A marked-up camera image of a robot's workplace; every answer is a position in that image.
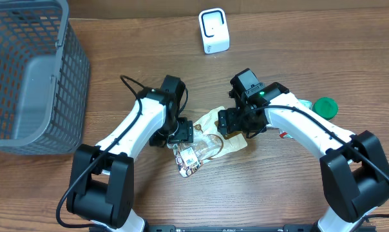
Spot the beige pet treat bag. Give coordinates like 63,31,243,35
167,106,247,177

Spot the red stick snack packet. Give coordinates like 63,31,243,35
279,129,292,139

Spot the teal orange snack packet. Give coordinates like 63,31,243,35
299,99,312,110

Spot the white green round container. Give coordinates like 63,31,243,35
312,97,339,121

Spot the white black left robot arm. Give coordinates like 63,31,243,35
56,86,193,231

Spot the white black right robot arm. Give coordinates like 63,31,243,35
218,82,389,231

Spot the white barcode scanner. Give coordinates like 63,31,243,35
198,8,230,54

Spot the grey plastic mesh basket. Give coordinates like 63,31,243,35
0,0,91,155

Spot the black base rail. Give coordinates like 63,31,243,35
88,224,377,232

